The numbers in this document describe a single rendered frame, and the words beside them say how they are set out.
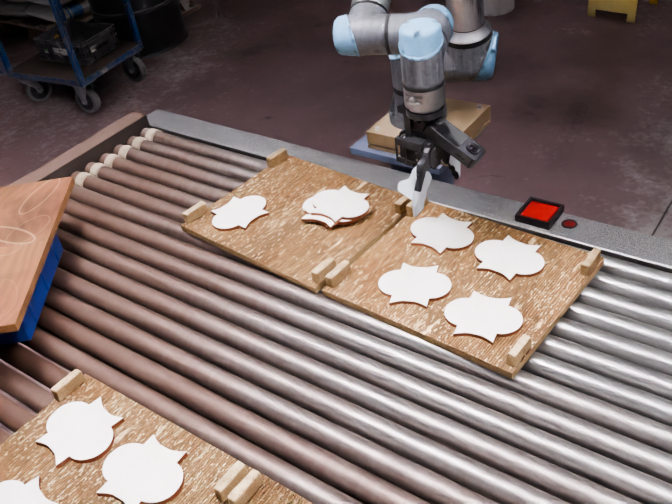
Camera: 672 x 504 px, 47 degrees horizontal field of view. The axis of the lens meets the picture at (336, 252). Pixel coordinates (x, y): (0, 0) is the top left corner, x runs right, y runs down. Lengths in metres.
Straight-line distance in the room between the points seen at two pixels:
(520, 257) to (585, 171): 2.05
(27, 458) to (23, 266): 0.41
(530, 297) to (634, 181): 2.10
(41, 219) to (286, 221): 0.52
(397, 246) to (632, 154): 2.23
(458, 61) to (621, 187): 1.67
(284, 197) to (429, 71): 0.55
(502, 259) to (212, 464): 0.66
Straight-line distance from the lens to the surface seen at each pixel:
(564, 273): 1.49
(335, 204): 1.67
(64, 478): 1.32
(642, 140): 3.78
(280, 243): 1.62
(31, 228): 1.72
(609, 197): 3.37
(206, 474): 1.23
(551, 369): 1.34
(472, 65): 1.91
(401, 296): 1.43
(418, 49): 1.35
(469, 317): 1.38
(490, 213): 1.68
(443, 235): 1.57
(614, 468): 1.22
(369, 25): 1.48
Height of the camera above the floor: 1.88
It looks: 37 degrees down
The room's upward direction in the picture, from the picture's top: 9 degrees counter-clockwise
